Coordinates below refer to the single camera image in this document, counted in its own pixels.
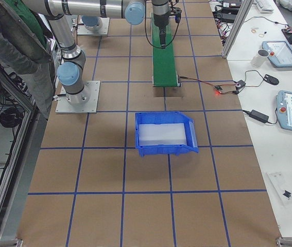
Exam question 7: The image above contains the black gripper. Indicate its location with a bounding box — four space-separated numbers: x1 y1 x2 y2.
153 12 169 48

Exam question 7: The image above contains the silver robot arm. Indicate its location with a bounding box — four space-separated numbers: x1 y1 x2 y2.
81 15 103 32
24 1 146 104

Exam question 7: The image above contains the green conveyor belt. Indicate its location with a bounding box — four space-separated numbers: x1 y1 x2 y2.
151 13 181 87

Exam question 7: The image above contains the small red-lit circuit board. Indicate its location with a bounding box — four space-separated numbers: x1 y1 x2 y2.
214 85 222 94

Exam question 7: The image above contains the small black controller box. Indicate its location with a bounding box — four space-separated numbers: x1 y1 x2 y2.
234 80 246 91

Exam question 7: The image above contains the blue plastic bin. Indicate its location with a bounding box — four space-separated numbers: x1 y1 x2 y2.
134 111 199 157

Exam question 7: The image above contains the white foam pad in bin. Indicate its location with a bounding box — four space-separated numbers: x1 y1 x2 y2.
136 123 186 146

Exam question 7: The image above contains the white paper cup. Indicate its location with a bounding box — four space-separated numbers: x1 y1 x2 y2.
251 49 269 67

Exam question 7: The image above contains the white keyboard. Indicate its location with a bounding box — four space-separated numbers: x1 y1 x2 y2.
254 0 274 13

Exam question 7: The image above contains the black computer mouse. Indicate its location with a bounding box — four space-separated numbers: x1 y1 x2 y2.
264 74 279 85

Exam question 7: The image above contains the far teach pendant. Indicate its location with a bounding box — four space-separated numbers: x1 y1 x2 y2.
262 41 292 68

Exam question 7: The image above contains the black power adapter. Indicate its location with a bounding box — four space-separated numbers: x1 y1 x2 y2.
249 110 269 124

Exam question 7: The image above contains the person in grey jacket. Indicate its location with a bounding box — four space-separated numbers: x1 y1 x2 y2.
0 1 55 118

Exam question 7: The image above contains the clear plastic bag with parts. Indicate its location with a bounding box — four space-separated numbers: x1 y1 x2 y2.
266 172 292 206

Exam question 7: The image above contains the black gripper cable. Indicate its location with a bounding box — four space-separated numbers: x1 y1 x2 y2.
144 15 181 49

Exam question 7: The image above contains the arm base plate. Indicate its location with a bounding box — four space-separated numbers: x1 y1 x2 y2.
77 15 110 36
56 81 100 114

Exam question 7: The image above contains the aluminium frame post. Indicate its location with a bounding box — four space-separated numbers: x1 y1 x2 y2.
221 0 253 59

